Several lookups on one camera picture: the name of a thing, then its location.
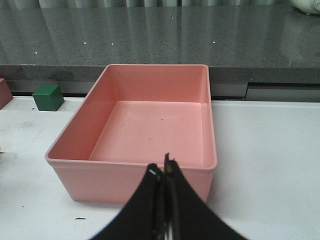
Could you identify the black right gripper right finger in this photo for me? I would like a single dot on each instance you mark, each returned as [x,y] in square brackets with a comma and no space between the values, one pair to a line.
[187,216]

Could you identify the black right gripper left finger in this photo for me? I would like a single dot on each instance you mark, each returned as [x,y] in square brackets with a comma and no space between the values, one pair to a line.
[143,216]

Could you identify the white appliance on counter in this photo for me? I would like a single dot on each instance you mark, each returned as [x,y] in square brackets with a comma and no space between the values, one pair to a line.
[310,7]

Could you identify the grey stone counter shelf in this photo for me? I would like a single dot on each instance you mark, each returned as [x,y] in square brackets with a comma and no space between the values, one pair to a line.
[254,52]

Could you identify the pink plastic bin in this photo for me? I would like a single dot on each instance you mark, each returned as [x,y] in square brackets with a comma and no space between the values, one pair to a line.
[133,116]

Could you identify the green cube block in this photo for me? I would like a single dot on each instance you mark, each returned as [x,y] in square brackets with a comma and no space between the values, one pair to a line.
[48,97]

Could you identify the pink cube block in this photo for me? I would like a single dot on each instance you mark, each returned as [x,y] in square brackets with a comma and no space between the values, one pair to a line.
[5,93]

